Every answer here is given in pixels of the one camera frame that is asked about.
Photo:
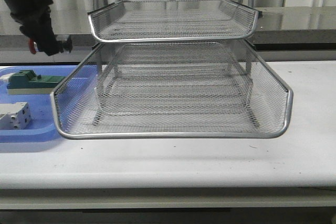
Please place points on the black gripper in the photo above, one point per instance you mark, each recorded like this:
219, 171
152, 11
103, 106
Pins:
35, 21

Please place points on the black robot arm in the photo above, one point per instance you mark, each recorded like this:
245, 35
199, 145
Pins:
35, 23

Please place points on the white circuit breaker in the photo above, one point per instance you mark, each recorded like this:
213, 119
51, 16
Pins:
15, 116

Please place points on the blue plastic tray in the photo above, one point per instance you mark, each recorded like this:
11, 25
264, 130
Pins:
41, 127

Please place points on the grey stone counter ledge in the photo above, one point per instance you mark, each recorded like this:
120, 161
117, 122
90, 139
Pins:
279, 28

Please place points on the green and beige switch block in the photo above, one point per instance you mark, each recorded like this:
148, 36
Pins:
28, 82

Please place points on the grey wire mesh tray rack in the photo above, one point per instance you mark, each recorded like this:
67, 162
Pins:
172, 69

